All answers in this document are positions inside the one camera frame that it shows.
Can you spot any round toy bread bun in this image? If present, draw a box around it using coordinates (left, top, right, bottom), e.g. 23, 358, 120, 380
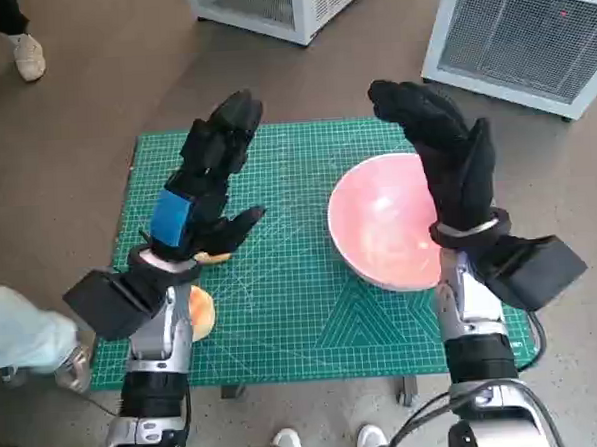
188, 283, 219, 343

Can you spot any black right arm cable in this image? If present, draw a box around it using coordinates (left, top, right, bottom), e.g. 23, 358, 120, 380
381, 308, 568, 447

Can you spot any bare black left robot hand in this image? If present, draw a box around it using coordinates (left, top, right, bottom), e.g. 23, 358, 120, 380
131, 88, 272, 267

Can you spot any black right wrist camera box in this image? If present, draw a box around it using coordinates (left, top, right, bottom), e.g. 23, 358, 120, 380
479, 231, 591, 316

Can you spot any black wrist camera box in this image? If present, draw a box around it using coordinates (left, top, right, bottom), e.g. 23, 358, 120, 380
479, 231, 591, 316
60, 263, 171, 344

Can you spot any thin black floor cable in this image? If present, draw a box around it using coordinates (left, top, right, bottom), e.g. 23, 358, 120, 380
85, 391, 123, 420

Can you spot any pink bowl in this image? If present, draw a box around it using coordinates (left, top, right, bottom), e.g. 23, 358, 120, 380
323, 150, 446, 297

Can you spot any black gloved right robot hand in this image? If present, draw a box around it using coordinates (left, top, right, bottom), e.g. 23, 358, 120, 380
367, 73, 501, 233

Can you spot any orange toy croissant bread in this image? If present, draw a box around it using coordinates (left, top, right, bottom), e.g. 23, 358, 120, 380
192, 250, 233, 266

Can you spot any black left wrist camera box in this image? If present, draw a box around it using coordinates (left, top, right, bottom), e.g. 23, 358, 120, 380
60, 263, 171, 344

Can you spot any person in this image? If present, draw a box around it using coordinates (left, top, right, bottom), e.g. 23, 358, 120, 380
0, 0, 50, 101
237, 422, 391, 447
0, 271, 96, 399

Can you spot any white mesh cabinet red light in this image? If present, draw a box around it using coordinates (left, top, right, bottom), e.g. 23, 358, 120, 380
417, 0, 597, 130

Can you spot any green cutting mat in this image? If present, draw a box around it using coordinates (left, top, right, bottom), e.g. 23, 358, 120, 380
78, 110, 540, 394

